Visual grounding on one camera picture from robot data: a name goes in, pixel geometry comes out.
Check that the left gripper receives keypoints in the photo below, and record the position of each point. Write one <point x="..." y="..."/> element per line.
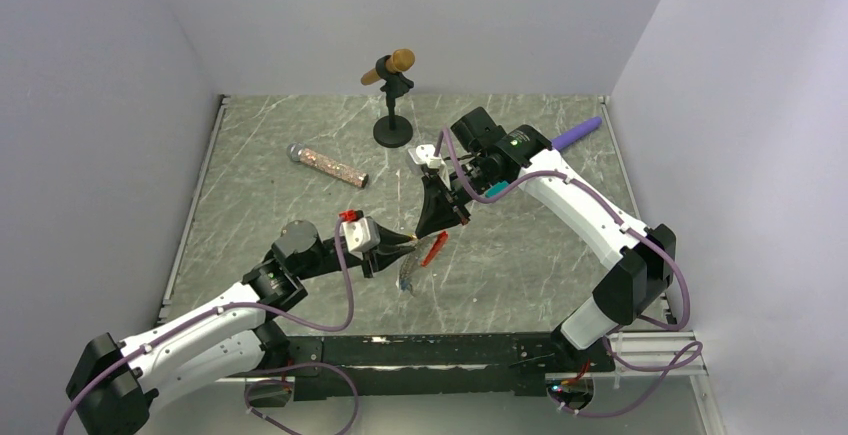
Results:
<point x="388" y="251"/>

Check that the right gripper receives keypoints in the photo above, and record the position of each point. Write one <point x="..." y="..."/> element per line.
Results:
<point x="438" y="212"/>

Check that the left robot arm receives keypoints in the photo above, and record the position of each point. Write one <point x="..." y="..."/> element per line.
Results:
<point x="117" y="385"/>

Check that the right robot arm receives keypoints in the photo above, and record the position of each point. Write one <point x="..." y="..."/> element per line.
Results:
<point x="478" y="160"/>

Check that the teal block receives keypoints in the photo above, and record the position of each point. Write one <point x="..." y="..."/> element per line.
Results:
<point x="496" y="189"/>

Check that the black microphone stand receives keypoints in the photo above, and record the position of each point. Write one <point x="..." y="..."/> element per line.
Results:
<point x="392" y="130"/>

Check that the glitter microphone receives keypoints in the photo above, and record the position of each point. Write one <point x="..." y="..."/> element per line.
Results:
<point x="299" y="153"/>

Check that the purple microphone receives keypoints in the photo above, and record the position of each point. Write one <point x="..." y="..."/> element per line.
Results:
<point x="576" y="133"/>

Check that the gold microphone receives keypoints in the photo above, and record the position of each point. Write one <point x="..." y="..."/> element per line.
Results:
<point x="400" y="61"/>

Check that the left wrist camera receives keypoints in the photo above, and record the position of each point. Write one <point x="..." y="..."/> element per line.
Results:
<point x="360" y="232"/>

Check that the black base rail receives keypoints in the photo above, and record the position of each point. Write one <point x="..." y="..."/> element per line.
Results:
<point x="523" y="363"/>

